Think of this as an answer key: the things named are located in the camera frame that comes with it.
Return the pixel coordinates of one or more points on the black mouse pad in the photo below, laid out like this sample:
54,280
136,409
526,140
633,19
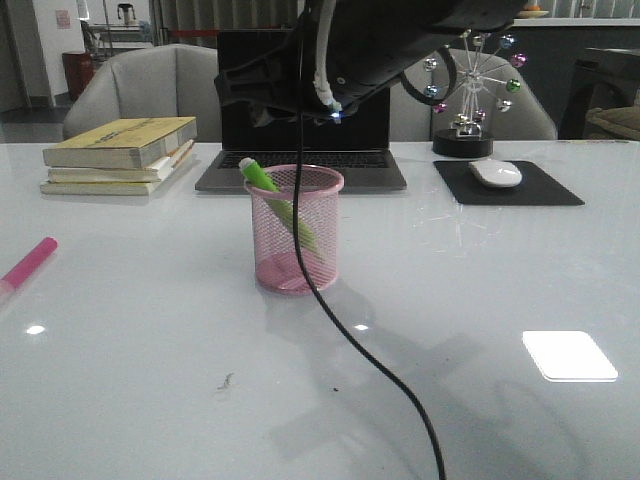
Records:
537,188

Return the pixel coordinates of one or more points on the dark side table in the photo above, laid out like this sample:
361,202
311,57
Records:
602,78

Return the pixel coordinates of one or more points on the middle cream book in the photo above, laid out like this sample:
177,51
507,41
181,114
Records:
158,171

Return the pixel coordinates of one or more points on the right grey armchair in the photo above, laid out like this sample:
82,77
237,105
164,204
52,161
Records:
512,110

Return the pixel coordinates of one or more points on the grey armchair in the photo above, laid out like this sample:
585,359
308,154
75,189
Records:
512,110
163,81

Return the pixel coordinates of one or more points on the green highlighter pen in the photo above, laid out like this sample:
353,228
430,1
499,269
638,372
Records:
280,230

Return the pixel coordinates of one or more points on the dark grey laptop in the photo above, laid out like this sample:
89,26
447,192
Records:
358,147

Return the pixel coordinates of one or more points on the pink highlighter pen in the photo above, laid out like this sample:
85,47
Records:
26,267

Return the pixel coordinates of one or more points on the left grey armchair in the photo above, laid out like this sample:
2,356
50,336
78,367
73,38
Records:
163,81

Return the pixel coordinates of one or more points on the top yellow book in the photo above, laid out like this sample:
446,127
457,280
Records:
123,143

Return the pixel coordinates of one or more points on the white computer mouse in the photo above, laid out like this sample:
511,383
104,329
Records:
496,173

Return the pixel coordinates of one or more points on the bottom yellow book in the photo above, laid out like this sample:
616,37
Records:
104,188

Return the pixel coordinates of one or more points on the ferris wheel desk toy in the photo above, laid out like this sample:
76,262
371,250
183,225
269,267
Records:
467,135

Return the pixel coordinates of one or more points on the pink mesh pen holder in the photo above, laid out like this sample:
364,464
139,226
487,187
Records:
308,177

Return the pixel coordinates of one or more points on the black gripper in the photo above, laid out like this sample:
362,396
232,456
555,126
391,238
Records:
329,63

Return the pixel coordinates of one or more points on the yellow book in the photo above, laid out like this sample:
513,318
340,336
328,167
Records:
123,143
104,188

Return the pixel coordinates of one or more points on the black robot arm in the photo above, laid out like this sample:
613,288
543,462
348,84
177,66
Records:
425,26

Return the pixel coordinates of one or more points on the fruit bowl on counter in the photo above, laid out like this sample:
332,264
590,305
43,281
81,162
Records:
531,11

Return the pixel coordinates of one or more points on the red bin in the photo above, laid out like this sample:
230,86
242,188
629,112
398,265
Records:
79,70

